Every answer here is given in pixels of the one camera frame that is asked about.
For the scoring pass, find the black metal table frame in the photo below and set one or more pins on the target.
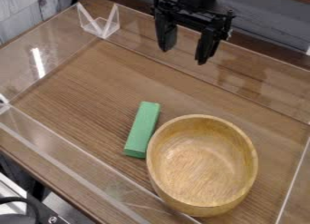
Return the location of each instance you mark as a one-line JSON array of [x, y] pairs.
[[27, 200]]

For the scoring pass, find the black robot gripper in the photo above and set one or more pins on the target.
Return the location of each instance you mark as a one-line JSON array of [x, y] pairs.
[[196, 14]]

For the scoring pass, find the clear acrylic corner bracket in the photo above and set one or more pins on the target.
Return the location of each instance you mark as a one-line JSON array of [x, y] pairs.
[[102, 27]]

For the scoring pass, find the green rectangular block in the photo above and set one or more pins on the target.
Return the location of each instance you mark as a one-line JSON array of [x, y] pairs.
[[142, 130]]

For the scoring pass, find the brown wooden bowl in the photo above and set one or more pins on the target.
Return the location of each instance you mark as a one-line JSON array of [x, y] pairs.
[[202, 164]]

